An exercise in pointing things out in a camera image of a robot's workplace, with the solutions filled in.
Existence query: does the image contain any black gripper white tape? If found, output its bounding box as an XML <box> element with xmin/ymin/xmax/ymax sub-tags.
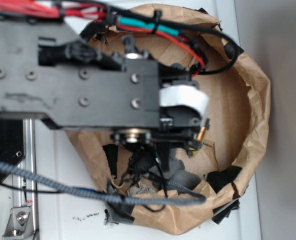
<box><xmin>157</xmin><ymin>63</ymin><xmax>210</xmax><ymax>157</ymax></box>

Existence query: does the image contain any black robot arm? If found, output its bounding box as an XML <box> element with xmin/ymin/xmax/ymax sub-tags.
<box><xmin>0</xmin><ymin>17</ymin><xmax>209</xmax><ymax>151</ymax></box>

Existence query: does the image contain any brown paper bag bowl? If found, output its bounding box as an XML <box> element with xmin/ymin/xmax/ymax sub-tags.
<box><xmin>66</xmin><ymin>3</ymin><xmax>271</xmax><ymax>235</ymax></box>

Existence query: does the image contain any grey plush elephant toy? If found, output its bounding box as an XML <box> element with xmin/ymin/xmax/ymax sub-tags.
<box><xmin>149</xmin><ymin>148</ymin><xmax>201</xmax><ymax>194</ymax></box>

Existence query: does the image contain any crumpled white paper scrap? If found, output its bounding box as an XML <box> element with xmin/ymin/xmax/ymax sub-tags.
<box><xmin>127</xmin><ymin>181</ymin><xmax>156</xmax><ymax>197</ymax></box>

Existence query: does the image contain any black cable with teal sleeve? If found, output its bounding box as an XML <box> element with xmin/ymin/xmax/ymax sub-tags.
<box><xmin>87</xmin><ymin>0</ymin><xmax>238</xmax><ymax>76</ymax></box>

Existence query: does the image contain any grey braided cable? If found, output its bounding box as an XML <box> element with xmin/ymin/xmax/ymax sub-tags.
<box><xmin>0</xmin><ymin>157</ymin><xmax>207</xmax><ymax>207</ymax></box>

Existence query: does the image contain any aluminium rail profile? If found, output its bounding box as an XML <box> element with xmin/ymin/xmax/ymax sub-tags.
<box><xmin>12</xmin><ymin>119</ymin><xmax>37</xmax><ymax>207</ymax></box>

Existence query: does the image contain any red wire bundle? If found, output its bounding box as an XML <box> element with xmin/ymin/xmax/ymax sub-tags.
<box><xmin>0</xmin><ymin>0</ymin><xmax>108</xmax><ymax>20</ymax></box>

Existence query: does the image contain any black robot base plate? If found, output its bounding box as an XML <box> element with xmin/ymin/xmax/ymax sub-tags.
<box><xmin>0</xmin><ymin>117</ymin><xmax>26</xmax><ymax>193</ymax></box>

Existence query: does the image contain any metal corner bracket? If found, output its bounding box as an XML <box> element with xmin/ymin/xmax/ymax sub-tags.
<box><xmin>2</xmin><ymin>206</ymin><xmax>35</xmax><ymax>240</ymax></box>

